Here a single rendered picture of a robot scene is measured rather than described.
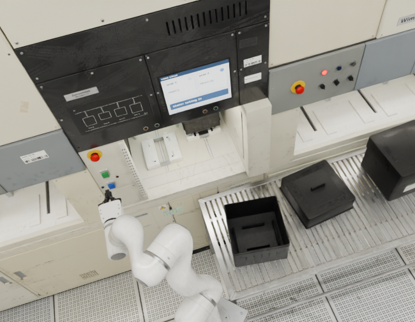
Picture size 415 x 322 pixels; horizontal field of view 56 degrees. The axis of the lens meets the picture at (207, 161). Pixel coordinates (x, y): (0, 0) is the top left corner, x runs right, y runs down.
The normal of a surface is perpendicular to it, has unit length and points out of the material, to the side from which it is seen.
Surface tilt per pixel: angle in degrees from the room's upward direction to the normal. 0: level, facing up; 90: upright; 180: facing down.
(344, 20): 90
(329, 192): 0
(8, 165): 90
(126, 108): 90
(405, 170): 0
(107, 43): 90
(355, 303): 0
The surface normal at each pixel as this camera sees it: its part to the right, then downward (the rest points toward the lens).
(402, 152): -0.11, -0.58
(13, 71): 0.28, 0.76
